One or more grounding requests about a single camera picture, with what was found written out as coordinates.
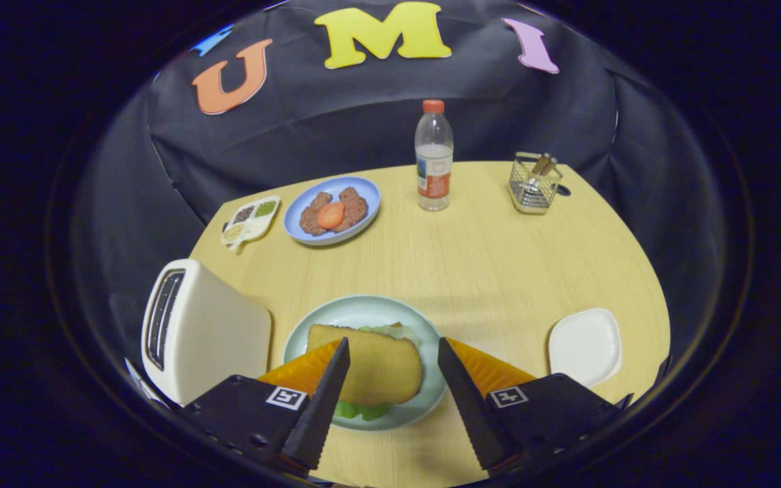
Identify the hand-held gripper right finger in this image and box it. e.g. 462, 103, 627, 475
437, 337, 632, 473

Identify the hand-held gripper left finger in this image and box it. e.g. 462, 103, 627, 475
180, 337, 351, 474

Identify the green lettuce leaf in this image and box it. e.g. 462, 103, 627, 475
334, 323, 425, 422

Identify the brown toast slice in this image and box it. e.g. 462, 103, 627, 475
306, 323, 424, 407

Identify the pale green round plate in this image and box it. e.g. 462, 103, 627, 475
283, 294, 448, 432

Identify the white toaster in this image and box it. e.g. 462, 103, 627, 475
141, 258, 273, 407

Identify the small white square plate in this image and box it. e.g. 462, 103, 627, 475
548, 308, 623, 388

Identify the brown meat patty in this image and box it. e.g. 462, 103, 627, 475
333, 187, 369, 233
299, 192, 332, 236

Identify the red tomato slice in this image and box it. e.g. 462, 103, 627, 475
317, 201, 346, 230

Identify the white divided seed dish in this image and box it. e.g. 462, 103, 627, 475
220, 195, 281, 250

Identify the blue plate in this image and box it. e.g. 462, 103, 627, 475
283, 176, 382, 246

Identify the clear bottle with red cap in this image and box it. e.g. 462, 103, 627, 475
414, 99, 454, 211

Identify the black backdrop cloth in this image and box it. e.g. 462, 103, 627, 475
72, 0, 730, 380

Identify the metal wire basket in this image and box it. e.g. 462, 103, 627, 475
507, 152, 563, 215

